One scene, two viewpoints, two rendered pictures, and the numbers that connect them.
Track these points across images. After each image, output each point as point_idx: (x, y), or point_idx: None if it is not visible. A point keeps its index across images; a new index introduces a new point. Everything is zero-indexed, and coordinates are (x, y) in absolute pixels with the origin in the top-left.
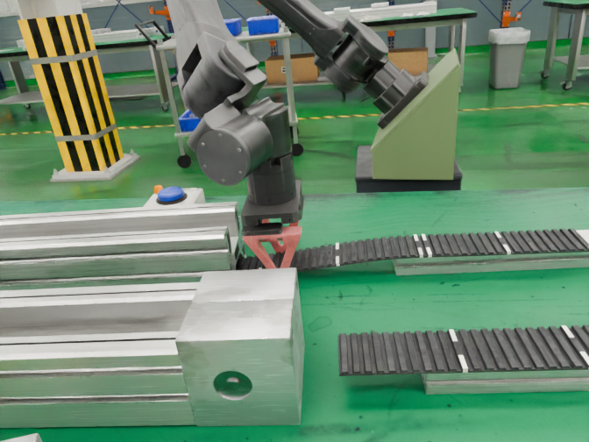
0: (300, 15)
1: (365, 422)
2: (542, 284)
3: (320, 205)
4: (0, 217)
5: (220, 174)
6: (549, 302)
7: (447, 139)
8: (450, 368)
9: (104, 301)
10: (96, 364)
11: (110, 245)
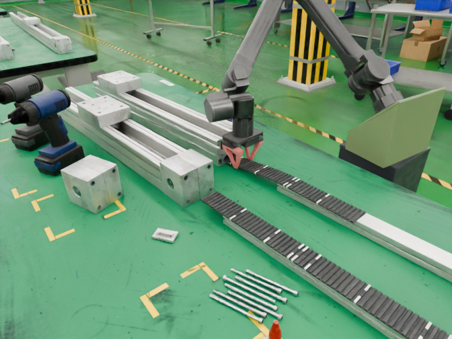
0: (337, 44)
1: (198, 217)
2: (322, 224)
3: (299, 149)
4: (173, 103)
5: (208, 117)
6: (311, 230)
7: (385, 142)
8: (226, 216)
9: (163, 144)
10: (145, 159)
11: (187, 128)
